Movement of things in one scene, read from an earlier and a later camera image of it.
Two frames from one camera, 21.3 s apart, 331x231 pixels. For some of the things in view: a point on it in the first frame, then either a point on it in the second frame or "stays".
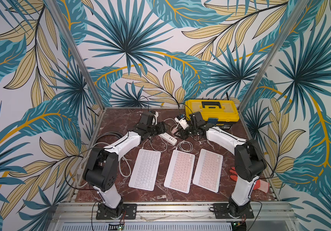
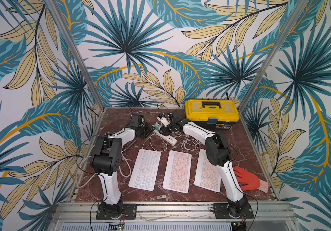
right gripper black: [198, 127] to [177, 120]
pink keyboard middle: [180, 171] stays
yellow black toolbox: [225, 110] stays
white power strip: [169, 138] stays
